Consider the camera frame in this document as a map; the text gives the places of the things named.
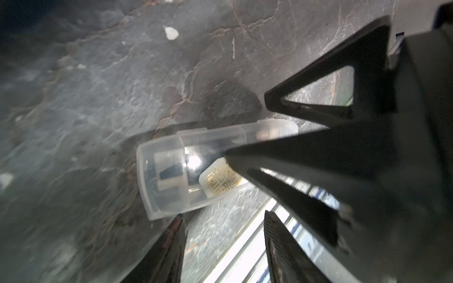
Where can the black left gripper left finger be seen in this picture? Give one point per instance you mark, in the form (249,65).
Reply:
(164,262)

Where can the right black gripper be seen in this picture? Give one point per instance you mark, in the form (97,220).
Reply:
(391,160)

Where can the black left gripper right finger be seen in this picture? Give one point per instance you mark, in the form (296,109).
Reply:
(287,262)

